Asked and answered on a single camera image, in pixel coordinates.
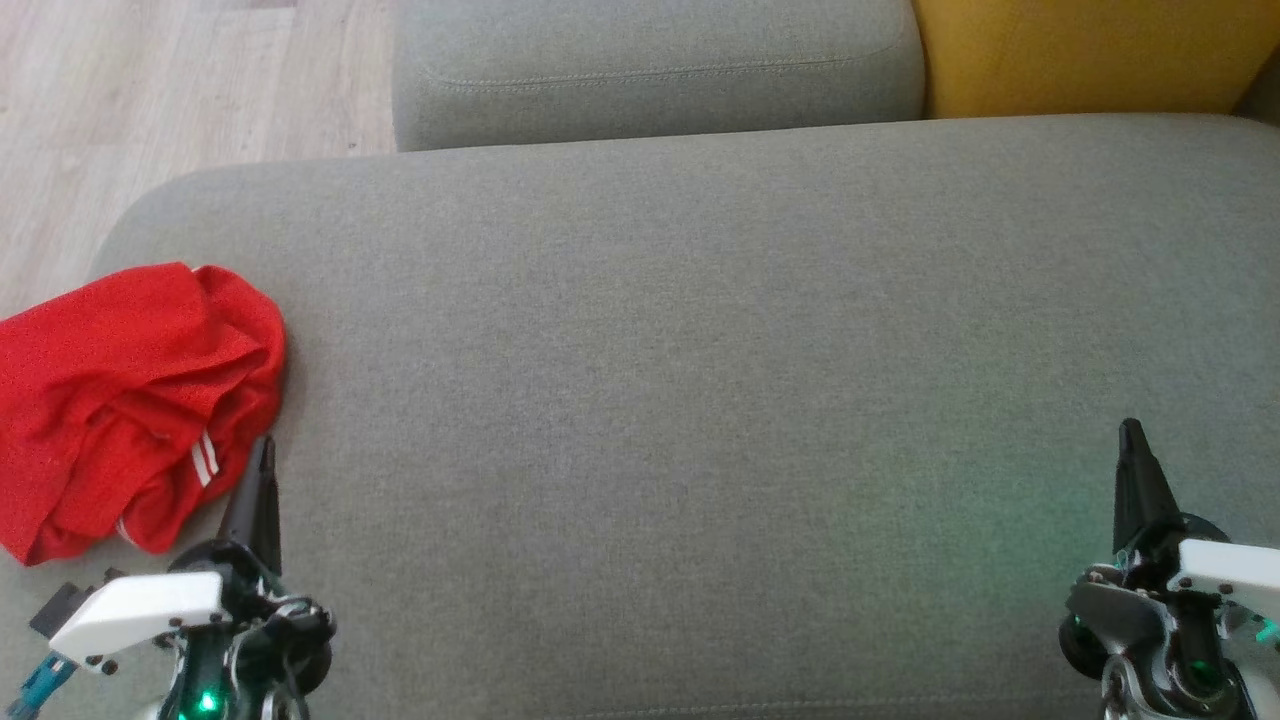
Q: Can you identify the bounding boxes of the yellow cushion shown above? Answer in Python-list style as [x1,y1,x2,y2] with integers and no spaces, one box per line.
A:
[912,0,1280,121]

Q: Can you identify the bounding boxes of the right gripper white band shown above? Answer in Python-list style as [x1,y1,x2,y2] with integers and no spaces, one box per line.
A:
[1113,420,1280,719]

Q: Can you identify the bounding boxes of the red mesh jersey white trim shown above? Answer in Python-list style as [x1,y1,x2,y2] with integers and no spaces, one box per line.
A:
[0,262,288,481]

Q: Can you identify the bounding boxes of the grey sofa back cushion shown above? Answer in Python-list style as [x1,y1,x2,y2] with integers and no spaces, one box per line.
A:
[392,0,926,153]

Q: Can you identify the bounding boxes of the left cable teal connector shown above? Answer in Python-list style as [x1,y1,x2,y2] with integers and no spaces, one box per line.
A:
[5,655,77,720]

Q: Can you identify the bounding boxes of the grey sofa seat cushion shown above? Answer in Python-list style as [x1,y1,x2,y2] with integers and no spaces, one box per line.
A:
[0,112,1280,720]

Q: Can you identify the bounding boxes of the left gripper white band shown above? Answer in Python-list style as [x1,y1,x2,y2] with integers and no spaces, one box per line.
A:
[48,437,293,720]

